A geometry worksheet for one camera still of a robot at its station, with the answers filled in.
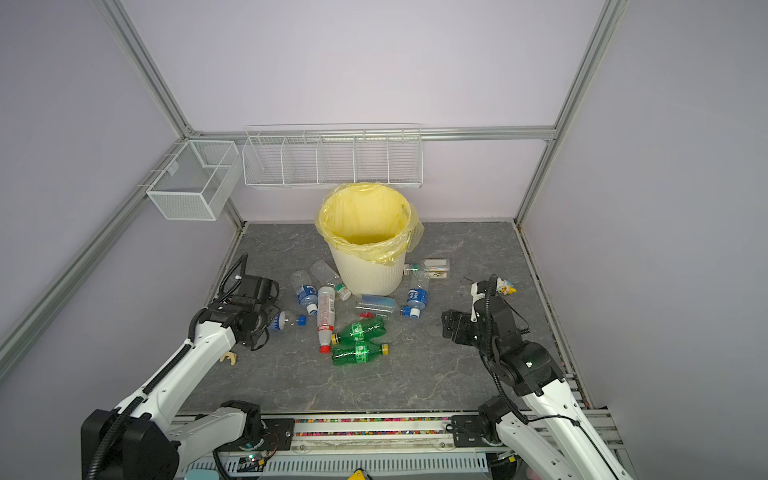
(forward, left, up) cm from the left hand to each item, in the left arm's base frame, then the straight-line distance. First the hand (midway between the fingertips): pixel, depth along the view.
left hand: (269, 318), depth 83 cm
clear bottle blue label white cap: (+11, -8, -5) cm, 14 cm away
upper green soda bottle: (-3, -26, -6) cm, 27 cm away
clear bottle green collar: (+20, -12, -8) cm, 25 cm away
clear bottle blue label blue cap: (+3, -1, -7) cm, 7 cm away
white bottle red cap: (+2, -15, -6) cm, 16 cm away
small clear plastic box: (+19, -51, -7) cm, 55 cm away
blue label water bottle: (+7, -43, -6) cm, 44 cm away
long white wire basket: (+49, -15, +19) cm, 55 cm away
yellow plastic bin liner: (+31, -29, +5) cm, 43 cm away
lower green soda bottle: (-9, -24, -5) cm, 26 cm away
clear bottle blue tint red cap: (+8, -28, -10) cm, 31 cm away
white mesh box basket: (+44, +27, +15) cm, 54 cm away
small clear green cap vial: (+20, -42, -7) cm, 47 cm away
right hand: (-7, -51, +8) cm, 52 cm away
